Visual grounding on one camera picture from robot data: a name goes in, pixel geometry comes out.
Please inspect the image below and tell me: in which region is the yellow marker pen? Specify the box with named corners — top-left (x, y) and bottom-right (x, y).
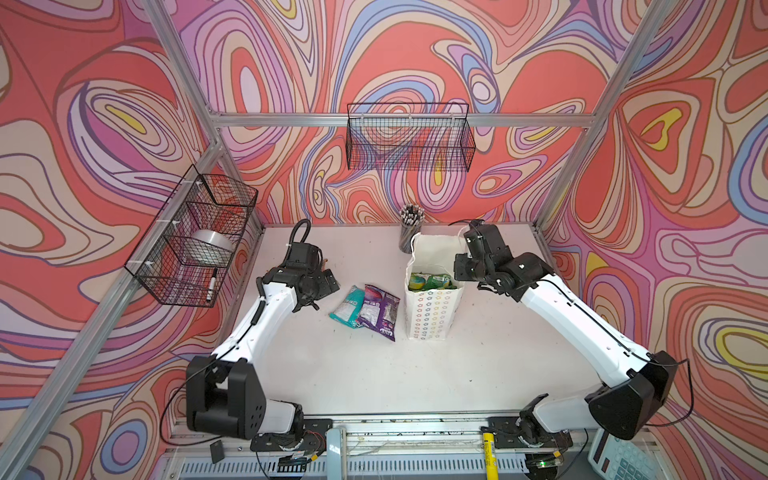
top-left (482, 429), bottom-right (499, 480)

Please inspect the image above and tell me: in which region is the black marker pen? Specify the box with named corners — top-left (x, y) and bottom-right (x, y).
top-left (206, 268), bottom-right (218, 303)

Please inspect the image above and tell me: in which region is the green white snack packet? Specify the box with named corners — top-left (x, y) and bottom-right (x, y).
top-left (424, 274), bottom-right (455, 291)

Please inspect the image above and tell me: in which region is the black wire basket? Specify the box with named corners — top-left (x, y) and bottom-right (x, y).
top-left (345, 100), bottom-right (476, 172)
top-left (124, 166), bottom-right (258, 308)

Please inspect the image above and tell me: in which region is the purple snack packet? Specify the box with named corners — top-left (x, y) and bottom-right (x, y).
top-left (357, 284), bottom-right (400, 342)

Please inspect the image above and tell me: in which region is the teal snack packet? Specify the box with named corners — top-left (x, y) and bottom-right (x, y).
top-left (329, 286), bottom-right (365, 329)

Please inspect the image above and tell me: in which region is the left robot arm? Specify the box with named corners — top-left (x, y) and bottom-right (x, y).
top-left (185, 242), bottom-right (339, 440)

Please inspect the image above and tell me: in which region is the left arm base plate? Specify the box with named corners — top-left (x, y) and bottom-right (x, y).
top-left (250, 418), bottom-right (334, 455)

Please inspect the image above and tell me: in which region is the black wire basket back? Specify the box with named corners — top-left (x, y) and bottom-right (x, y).
top-left (345, 100), bottom-right (476, 172)

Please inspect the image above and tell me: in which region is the pencil cup with pencils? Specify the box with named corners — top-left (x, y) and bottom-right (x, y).
top-left (399, 204), bottom-right (424, 254)

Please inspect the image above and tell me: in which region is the yellow green Fox's packet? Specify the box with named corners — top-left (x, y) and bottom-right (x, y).
top-left (408, 273), bottom-right (432, 291)

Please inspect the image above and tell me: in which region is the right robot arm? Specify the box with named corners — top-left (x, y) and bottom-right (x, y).
top-left (453, 219), bottom-right (680, 446)

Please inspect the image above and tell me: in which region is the white calculator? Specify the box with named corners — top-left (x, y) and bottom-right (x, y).
top-left (587, 429), bottom-right (657, 480)

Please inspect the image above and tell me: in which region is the silver tape roll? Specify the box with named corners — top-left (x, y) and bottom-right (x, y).
top-left (183, 229), bottom-right (235, 268)

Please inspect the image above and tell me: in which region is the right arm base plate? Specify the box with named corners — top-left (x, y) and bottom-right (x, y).
top-left (487, 416), bottom-right (573, 450)

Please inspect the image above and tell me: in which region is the black wire basket left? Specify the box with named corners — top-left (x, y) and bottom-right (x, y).
top-left (124, 166), bottom-right (258, 308)

